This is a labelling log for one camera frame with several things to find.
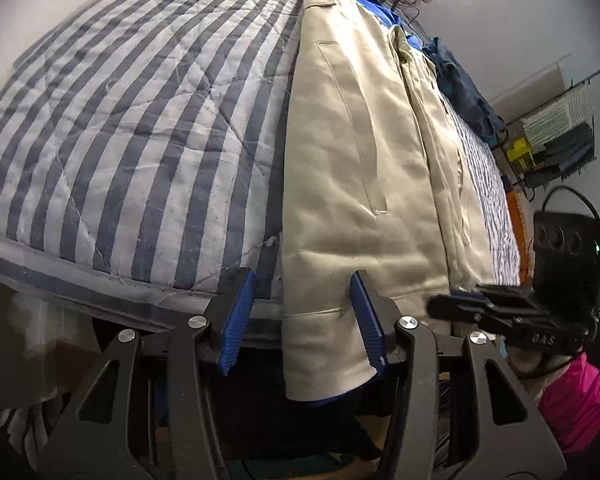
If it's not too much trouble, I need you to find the person's right forearm pink sleeve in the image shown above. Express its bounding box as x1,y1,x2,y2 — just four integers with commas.
536,352,600,456

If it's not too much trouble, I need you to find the beige and blue jacket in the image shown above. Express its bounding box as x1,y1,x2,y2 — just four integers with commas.
280,0,498,403

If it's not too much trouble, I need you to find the white ribbed cloth stack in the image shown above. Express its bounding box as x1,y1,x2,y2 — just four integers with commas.
522,84,597,148

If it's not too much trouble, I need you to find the person's right hand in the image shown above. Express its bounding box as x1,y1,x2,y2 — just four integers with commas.
502,345,581,393

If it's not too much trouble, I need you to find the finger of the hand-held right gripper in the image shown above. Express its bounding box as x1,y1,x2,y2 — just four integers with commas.
426,294,551,337
450,284,538,311

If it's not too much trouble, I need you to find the yellow box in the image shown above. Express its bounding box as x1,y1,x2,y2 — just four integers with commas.
507,137,537,172

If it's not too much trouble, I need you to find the dark blue clothes pile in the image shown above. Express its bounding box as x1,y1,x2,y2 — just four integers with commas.
422,37,510,147

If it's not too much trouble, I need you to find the blue white striped quilt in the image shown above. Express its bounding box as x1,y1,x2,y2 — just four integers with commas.
0,0,523,323

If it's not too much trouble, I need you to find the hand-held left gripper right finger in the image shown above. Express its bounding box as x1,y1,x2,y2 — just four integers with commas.
349,270,568,480

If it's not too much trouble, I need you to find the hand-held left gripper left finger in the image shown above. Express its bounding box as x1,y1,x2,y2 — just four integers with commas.
40,267,257,480

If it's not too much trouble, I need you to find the black cable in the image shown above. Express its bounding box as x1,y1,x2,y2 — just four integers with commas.
542,185,600,233

